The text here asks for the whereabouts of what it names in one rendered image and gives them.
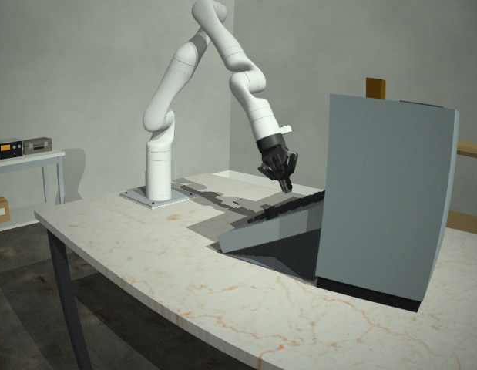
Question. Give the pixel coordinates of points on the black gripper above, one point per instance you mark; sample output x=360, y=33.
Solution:
x=274, y=144

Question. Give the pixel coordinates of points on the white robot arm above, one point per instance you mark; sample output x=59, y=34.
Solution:
x=210, y=15

